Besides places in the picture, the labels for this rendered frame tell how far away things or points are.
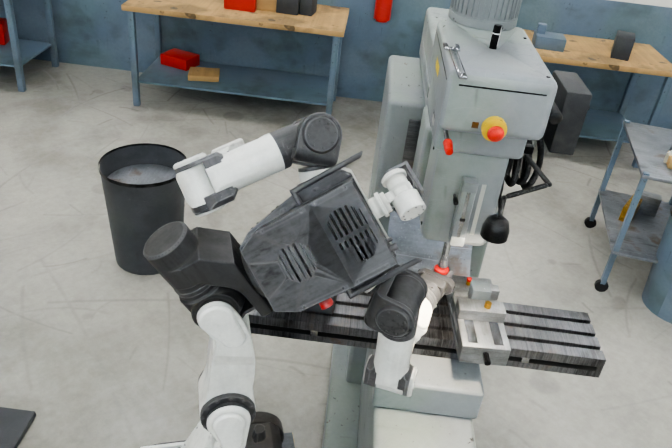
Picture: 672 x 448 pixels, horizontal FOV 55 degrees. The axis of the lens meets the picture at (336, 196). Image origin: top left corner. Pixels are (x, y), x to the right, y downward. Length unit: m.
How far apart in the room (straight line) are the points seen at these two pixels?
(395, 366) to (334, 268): 0.38
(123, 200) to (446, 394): 2.10
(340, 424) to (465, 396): 0.85
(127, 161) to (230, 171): 2.50
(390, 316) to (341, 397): 1.49
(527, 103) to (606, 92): 5.03
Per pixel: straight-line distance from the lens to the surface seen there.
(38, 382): 3.35
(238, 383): 1.71
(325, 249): 1.32
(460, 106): 1.58
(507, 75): 1.58
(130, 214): 3.59
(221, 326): 1.52
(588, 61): 5.57
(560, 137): 2.14
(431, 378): 2.11
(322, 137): 1.40
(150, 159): 3.90
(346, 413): 2.87
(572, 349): 2.27
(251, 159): 1.41
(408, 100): 2.22
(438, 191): 1.83
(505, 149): 1.75
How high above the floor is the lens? 2.38
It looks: 31 degrees down
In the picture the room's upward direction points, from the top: 7 degrees clockwise
